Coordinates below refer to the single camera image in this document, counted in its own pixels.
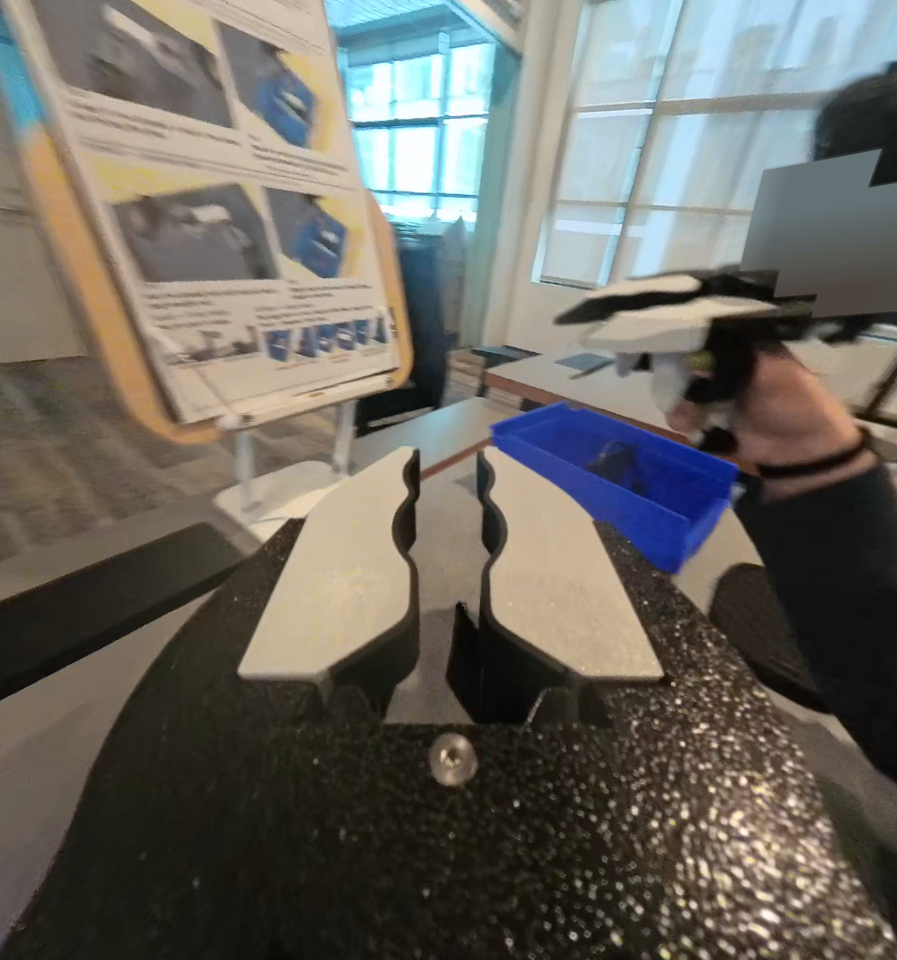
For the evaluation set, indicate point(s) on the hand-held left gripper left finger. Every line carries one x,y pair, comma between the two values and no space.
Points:
336,585

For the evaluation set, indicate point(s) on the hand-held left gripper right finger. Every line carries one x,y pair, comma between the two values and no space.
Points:
568,600

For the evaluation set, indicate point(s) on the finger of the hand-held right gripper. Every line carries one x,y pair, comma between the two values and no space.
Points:
658,330
658,286

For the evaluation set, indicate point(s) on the blue plastic bin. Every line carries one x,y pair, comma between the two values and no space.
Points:
628,517

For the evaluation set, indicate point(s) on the person's right forearm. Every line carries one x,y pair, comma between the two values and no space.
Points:
853,600

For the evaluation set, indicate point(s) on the person's right hand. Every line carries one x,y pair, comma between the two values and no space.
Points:
801,412

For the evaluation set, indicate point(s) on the blue notebook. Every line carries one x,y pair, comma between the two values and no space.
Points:
583,365

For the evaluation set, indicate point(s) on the paned window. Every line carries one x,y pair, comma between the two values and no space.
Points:
643,150
418,150

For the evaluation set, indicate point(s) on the black cabinet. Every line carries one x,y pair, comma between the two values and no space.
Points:
411,337

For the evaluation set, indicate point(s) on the instruction sign on stand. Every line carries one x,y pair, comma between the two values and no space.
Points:
193,225

